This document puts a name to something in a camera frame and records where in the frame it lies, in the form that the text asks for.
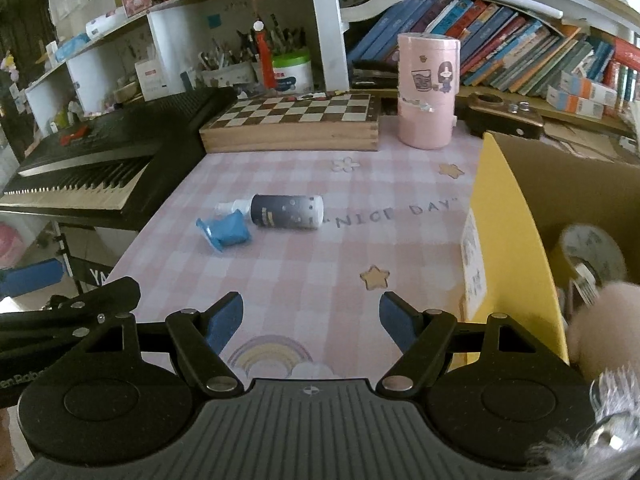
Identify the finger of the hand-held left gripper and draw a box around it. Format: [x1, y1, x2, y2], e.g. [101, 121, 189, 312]
[0, 276, 141, 356]
[0, 257, 69, 300]

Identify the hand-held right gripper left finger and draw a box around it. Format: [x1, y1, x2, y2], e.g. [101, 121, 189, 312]
[75, 291, 246, 397]

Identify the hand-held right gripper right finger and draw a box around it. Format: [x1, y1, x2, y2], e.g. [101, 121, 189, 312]
[376, 291, 548, 396]

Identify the yellow cardboard box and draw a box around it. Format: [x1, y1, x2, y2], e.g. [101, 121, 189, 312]
[460, 131, 640, 377]

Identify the pink plush toy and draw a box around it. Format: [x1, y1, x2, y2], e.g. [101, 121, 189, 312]
[565, 280, 640, 379]

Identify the desktop with pink checked cloth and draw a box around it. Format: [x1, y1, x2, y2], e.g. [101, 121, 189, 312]
[104, 115, 489, 382]

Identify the black keyboard stand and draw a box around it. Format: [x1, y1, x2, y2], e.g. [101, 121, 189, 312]
[50, 229, 117, 292]

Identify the blue packet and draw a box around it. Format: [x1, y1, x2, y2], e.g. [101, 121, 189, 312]
[195, 211, 250, 252]

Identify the dark spray bottle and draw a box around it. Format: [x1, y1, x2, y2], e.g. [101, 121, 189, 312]
[216, 194, 325, 231]

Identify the black piano keyboard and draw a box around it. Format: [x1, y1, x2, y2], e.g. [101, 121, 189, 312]
[0, 87, 239, 232]

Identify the wooden chessboard box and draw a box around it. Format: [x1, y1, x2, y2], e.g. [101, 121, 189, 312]
[199, 91, 381, 155]

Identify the white box red label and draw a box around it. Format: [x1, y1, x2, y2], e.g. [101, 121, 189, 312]
[134, 57, 171, 101]

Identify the grey fluffy cuff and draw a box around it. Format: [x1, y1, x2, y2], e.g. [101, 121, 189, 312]
[529, 367, 640, 480]

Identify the pink cylinder container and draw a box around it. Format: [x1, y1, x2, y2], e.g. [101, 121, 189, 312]
[396, 32, 462, 150]

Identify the brown wooden box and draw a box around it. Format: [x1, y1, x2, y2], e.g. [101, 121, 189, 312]
[467, 91, 544, 140]

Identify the white jar green lid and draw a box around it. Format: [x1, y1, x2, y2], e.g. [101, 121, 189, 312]
[271, 50, 315, 95]

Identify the pen holder with pens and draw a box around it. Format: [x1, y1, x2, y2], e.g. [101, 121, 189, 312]
[197, 12, 308, 89]

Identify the row of books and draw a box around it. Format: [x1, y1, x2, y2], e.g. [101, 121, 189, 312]
[347, 0, 640, 122]

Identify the white bookshelf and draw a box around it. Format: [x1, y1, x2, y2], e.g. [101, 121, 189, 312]
[25, 0, 640, 126]

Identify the white light bar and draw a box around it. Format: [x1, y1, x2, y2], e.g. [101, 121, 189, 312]
[344, 0, 404, 22]

